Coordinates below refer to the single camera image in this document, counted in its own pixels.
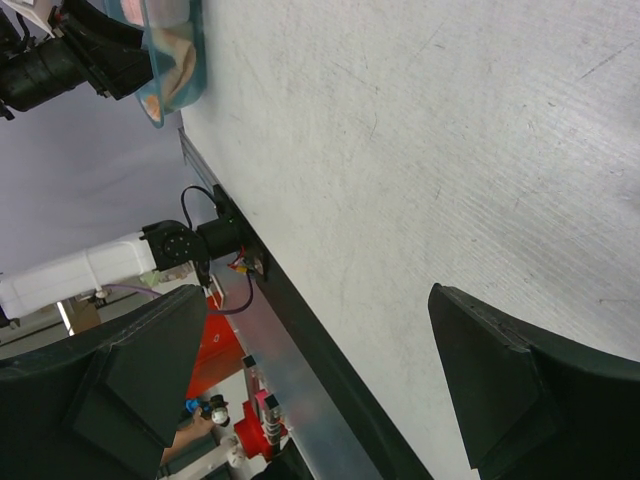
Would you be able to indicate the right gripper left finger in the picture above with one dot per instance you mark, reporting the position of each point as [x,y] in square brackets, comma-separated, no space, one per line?
[104,403]

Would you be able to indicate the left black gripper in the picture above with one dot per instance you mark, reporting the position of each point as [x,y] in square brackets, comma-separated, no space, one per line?
[110,53]

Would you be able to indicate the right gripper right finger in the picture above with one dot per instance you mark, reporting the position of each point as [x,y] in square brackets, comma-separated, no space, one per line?
[531,404]

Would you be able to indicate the orange polka dot towel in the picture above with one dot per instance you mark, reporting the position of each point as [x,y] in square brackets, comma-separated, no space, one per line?
[177,42]

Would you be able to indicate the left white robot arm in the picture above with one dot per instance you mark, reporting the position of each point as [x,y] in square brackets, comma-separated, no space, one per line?
[35,68]

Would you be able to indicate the salmon rolled towel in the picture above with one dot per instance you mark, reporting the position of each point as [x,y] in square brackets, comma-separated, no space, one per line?
[133,11]

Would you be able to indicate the pink rolled towel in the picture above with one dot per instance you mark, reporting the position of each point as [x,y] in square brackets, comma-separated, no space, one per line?
[167,13]

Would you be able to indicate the teal plastic tray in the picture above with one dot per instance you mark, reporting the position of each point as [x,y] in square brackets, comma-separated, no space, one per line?
[197,84]

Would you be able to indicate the red equipment in background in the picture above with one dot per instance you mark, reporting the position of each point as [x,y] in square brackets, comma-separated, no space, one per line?
[260,428]

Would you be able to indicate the aluminium front rail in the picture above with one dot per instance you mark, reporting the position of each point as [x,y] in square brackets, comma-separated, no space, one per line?
[329,412]

